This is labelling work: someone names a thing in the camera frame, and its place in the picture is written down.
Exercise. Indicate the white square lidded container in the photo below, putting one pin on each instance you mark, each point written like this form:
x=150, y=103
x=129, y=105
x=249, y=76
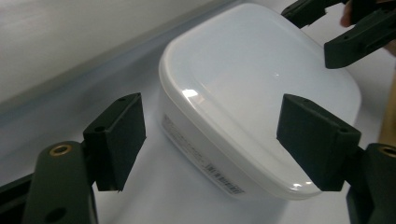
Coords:
x=249, y=77

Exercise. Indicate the wooden board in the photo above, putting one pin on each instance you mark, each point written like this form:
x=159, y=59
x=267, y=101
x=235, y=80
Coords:
x=389, y=115

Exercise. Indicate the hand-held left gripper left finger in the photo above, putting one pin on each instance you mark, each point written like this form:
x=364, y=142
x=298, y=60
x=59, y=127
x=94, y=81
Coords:
x=118, y=140

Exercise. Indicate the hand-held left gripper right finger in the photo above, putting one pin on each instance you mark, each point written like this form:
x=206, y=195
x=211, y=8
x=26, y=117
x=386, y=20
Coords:
x=317, y=146

